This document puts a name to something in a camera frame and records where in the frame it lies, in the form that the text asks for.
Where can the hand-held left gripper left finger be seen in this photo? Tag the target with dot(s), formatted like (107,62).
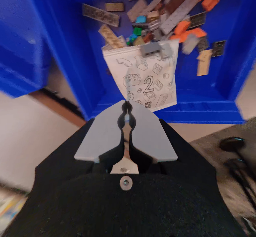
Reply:
(100,137)

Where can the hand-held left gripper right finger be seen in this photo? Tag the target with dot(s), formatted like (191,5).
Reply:
(152,137)

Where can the blue plastic bin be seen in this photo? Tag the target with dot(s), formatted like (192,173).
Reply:
(20,41)
(200,109)

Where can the small brick-print paper bag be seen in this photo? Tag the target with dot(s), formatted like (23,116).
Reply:
(156,71)

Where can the pile of toy bricks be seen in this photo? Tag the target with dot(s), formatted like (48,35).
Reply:
(172,19)

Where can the grey desk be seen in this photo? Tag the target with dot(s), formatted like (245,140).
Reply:
(30,141)

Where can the black chair base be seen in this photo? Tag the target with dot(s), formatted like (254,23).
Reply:
(234,147)

